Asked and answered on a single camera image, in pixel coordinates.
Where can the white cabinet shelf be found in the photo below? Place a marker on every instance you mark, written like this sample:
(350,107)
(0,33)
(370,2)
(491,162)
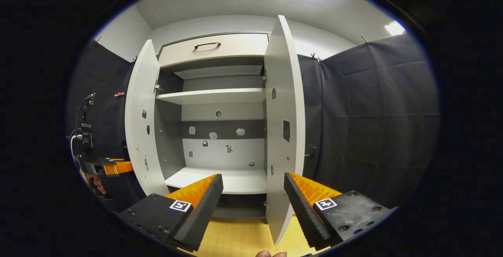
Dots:
(212,95)
(243,180)

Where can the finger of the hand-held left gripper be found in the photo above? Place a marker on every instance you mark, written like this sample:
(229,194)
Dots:
(98,166)

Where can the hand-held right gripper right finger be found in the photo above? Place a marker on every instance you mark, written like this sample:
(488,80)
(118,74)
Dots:
(304,213)

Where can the black backdrop cloth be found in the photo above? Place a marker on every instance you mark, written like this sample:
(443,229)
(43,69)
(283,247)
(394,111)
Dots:
(373,111)

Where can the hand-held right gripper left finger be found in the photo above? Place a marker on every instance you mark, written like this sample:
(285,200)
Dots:
(204,210)

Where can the beige double-door shoe cabinet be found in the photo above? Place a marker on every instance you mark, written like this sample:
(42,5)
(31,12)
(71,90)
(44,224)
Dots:
(224,155)

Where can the small ceiling light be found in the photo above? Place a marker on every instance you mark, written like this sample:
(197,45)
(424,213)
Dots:
(394,28)

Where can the beige cabinet door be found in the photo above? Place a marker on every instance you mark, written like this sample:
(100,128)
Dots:
(281,72)
(141,92)

